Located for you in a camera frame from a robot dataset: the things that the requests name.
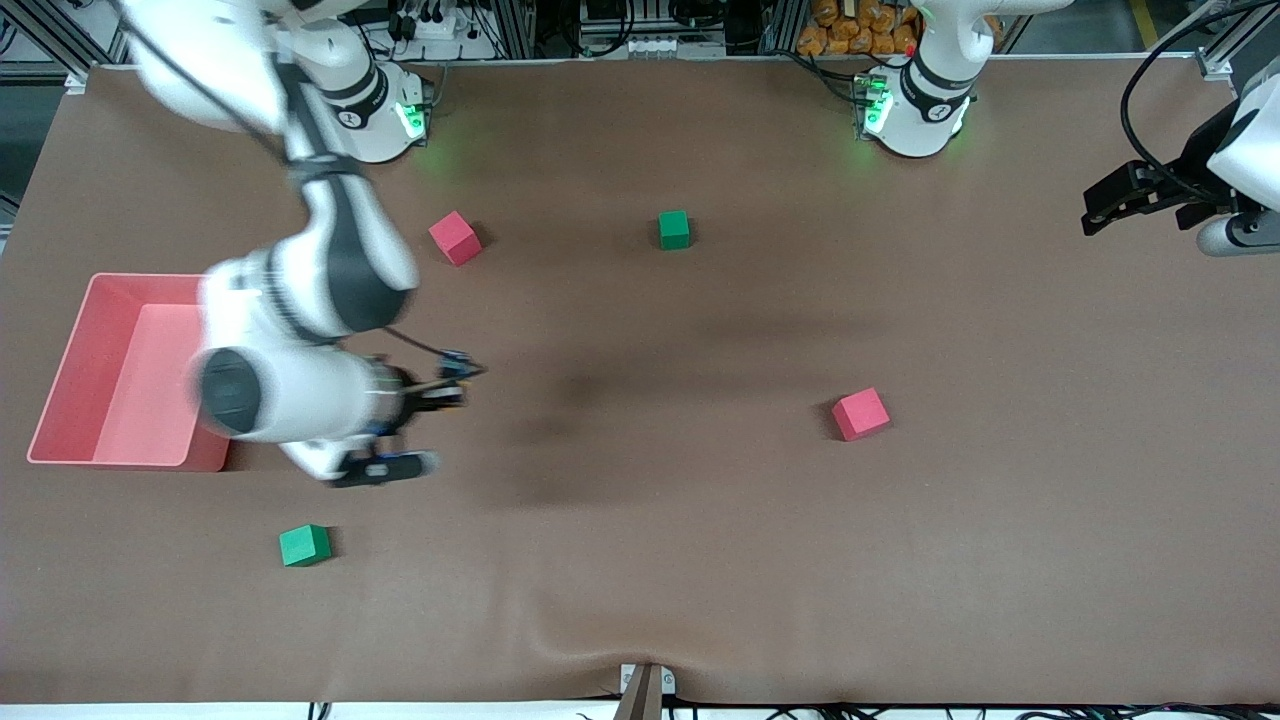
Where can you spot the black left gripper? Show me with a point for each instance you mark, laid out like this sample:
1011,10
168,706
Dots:
1192,162

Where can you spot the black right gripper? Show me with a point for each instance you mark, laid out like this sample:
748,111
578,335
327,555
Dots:
417,393

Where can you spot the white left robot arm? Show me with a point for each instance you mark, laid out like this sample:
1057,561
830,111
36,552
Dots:
915,120

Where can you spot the red foam cube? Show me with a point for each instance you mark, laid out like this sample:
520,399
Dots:
455,238
860,415

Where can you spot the green foam cube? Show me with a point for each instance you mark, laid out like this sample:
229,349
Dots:
674,230
303,546

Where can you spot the brown table mat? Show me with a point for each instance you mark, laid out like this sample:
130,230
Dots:
700,520

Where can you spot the pink plastic bin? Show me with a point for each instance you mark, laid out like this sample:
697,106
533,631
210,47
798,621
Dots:
110,380

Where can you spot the bag of orange items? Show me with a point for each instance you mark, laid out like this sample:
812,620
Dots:
860,30

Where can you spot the white power strip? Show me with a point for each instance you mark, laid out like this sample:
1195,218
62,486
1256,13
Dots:
425,27

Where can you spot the white terminal strip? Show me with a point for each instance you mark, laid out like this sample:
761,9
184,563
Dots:
675,47

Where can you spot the aluminium frame strut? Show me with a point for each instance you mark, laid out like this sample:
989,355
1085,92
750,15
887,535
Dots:
55,45
1215,60

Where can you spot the metal clamp bracket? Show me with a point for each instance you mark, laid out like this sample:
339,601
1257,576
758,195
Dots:
648,680

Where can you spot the aluminium frame post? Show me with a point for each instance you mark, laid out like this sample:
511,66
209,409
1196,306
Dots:
780,28
516,30

